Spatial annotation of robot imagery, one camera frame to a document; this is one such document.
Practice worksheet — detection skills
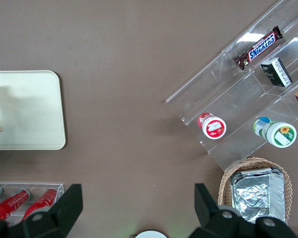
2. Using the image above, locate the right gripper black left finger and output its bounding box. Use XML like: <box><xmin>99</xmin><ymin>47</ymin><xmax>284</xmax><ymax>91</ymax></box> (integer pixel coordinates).
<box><xmin>22</xmin><ymin>183</ymin><xmax>83</xmax><ymax>238</ymax></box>

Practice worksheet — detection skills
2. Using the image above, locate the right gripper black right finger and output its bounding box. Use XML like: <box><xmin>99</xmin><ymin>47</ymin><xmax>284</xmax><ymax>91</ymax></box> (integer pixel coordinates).
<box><xmin>188</xmin><ymin>182</ymin><xmax>241</xmax><ymax>238</ymax></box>

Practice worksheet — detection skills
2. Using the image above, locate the light wicker basket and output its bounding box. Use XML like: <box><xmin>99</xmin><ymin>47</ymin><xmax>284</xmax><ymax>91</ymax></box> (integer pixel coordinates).
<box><xmin>217</xmin><ymin>156</ymin><xmax>294</xmax><ymax>224</ymax></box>

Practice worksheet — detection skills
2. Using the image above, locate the beige rectangular tray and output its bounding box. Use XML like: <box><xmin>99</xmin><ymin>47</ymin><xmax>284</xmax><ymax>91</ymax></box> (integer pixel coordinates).
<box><xmin>0</xmin><ymin>69</ymin><xmax>67</xmax><ymax>151</ymax></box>

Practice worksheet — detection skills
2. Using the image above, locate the clear acrylic bottle rack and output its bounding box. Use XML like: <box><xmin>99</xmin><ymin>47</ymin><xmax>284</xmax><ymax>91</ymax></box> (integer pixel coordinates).
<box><xmin>0</xmin><ymin>182</ymin><xmax>65</xmax><ymax>224</ymax></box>

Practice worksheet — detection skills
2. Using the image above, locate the aluminium foil container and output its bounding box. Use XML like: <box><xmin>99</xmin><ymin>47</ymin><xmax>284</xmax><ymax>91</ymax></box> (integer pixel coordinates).
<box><xmin>229</xmin><ymin>167</ymin><xmax>288</xmax><ymax>224</ymax></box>

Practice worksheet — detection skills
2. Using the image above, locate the red lidded yogurt cup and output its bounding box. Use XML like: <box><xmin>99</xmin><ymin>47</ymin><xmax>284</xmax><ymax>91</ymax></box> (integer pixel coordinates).
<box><xmin>197</xmin><ymin>112</ymin><xmax>227</xmax><ymax>140</ymax></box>

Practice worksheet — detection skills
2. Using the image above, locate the green lidded yogurt cup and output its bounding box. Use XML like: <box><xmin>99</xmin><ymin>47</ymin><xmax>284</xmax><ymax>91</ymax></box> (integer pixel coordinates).
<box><xmin>253</xmin><ymin>117</ymin><xmax>298</xmax><ymax>149</ymax></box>

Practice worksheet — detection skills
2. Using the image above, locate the clear acrylic tiered stand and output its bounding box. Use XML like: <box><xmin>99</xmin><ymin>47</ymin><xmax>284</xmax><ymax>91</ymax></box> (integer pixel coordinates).
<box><xmin>165</xmin><ymin>0</ymin><xmax>298</xmax><ymax>172</ymax></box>

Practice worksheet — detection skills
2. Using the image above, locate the small black white box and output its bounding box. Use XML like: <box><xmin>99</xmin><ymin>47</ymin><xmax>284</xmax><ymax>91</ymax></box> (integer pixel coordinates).
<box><xmin>259</xmin><ymin>57</ymin><xmax>293</xmax><ymax>88</ymax></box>

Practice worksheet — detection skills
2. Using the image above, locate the Snickers chocolate bar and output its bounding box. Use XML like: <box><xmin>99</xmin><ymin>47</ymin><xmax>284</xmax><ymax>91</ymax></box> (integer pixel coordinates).
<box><xmin>233</xmin><ymin>25</ymin><xmax>284</xmax><ymax>71</ymax></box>

